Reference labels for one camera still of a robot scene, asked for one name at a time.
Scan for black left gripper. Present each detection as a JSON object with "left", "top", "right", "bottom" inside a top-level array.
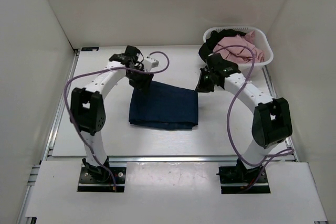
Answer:
[{"left": 125, "top": 65, "right": 154, "bottom": 95}]

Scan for dark blue denim trousers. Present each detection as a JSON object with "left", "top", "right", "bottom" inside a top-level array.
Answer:
[{"left": 129, "top": 81, "right": 198, "bottom": 130}]

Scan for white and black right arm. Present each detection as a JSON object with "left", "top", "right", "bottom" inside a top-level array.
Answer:
[{"left": 195, "top": 53, "right": 292, "bottom": 182}]

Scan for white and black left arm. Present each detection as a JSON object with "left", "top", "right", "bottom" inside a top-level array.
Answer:
[{"left": 69, "top": 46, "right": 159, "bottom": 183}]

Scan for black garment over basket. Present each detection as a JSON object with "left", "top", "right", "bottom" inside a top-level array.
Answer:
[{"left": 198, "top": 29, "right": 246, "bottom": 62}]

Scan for pink garment in basket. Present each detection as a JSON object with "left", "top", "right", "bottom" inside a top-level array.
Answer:
[{"left": 213, "top": 31, "right": 265, "bottom": 64}]

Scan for white plastic laundry basket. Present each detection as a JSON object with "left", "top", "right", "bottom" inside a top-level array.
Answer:
[{"left": 199, "top": 26, "right": 274, "bottom": 76}]

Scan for blue white label sticker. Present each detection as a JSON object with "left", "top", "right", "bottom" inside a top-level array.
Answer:
[{"left": 81, "top": 47, "right": 99, "bottom": 51}]

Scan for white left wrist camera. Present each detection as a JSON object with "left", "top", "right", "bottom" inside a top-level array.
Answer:
[{"left": 142, "top": 57, "right": 160, "bottom": 74}]

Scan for aluminium frame rail left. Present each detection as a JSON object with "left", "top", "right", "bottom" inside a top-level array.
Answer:
[{"left": 39, "top": 49, "right": 80, "bottom": 164}]

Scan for aluminium frame rail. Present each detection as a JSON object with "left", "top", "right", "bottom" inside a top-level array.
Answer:
[
  {"left": 262, "top": 65, "right": 299, "bottom": 162},
  {"left": 39, "top": 49, "right": 80, "bottom": 164}
]

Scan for aluminium frame rail right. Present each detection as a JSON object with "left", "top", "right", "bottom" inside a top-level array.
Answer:
[{"left": 262, "top": 65, "right": 299, "bottom": 162}]

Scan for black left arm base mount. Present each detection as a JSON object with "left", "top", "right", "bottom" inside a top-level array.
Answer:
[{"left": 77, "top": 165, "right": 127, "bottom": 193}]

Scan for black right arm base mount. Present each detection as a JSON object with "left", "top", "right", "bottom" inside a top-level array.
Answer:
[{"left": 216, "top": 166, "right": 271, "bottom": 195}]

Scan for aluminium front rail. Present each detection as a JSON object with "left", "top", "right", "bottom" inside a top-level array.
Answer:
[{"left": 27, "top": 154, "right": 297, "bottom": 183}]

